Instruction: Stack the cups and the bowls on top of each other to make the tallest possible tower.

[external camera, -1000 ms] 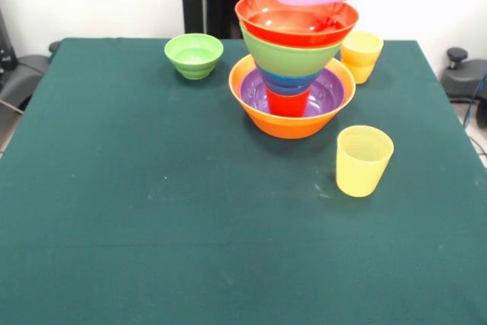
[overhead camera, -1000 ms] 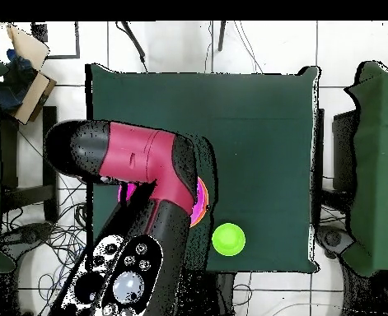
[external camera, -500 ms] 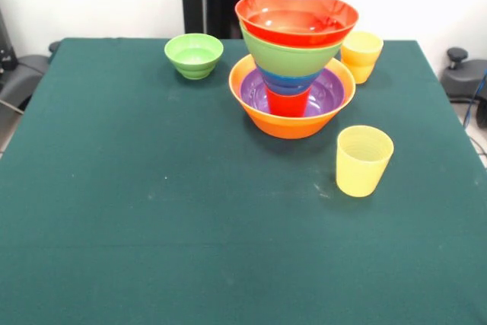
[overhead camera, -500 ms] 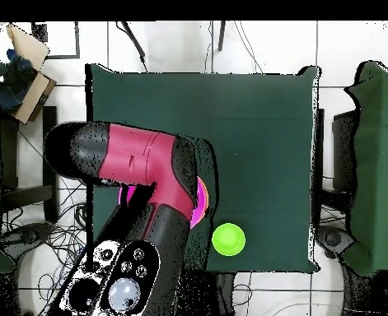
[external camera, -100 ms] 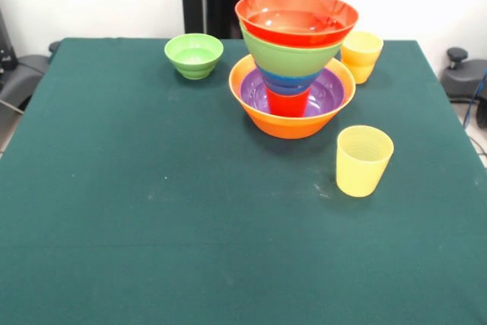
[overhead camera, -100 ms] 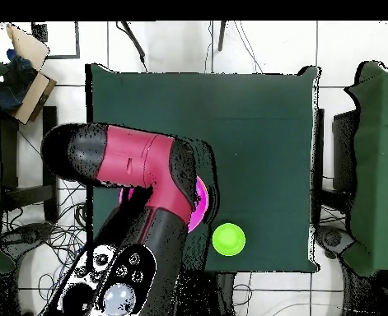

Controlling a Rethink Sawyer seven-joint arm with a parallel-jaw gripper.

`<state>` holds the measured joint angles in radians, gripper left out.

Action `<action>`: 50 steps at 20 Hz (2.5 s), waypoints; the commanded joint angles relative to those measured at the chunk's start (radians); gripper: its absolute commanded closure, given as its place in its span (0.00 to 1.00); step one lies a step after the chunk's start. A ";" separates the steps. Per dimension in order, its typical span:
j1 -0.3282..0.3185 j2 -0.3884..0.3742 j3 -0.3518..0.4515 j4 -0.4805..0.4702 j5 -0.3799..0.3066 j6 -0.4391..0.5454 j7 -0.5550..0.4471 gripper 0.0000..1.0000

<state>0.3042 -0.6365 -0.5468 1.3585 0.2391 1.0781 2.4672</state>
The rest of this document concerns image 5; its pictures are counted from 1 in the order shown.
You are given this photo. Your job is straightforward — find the red plastic bowl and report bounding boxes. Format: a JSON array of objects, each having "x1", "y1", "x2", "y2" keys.
[{"x1": 234, "y1": 0, "x2": 360, "y2": 49}]

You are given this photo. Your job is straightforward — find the large green plastic bowl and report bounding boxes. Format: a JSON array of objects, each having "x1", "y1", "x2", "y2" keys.
[{"x1": 238, "y1": 20, "x2": 343, "y2": 77}]

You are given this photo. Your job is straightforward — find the purple plastic bowl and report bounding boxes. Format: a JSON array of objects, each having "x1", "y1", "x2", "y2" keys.
[{"x1": 239, "y1": 67, "x2": 346, "y2": 119}]

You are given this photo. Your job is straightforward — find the red plastic cup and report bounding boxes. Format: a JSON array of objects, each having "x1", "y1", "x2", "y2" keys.
[{"x1": 265, "y1": 87, "x2": 314, "y2": 118}]

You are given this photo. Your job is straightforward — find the orange-yellow plastic cup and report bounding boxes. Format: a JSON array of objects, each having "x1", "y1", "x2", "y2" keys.
[{"x1": 339, "y1": 30, "x2": 384, "y2": 85}]

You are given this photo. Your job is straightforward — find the small green plastic bowl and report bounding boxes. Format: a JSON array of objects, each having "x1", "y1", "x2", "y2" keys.
[{"x1": 164, "y1": 33, "x2": 224, "y2": 81}]

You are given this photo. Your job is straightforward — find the pale yellow plastic cup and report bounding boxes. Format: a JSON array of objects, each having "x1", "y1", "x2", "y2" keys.
[{"x1": 336, "y1": 125, "x2": 395, "y2": 198}]

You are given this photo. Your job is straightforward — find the black chair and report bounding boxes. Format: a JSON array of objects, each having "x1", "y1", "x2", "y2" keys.
[{"x1": 0, "y1": 7, "x2": 53, "y2": 107}]

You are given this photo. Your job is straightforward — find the dark green tablecloth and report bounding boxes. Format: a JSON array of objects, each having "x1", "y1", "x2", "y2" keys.
[{"x1": 0, "y1": 37, "x2": 487, "y2": 325}]

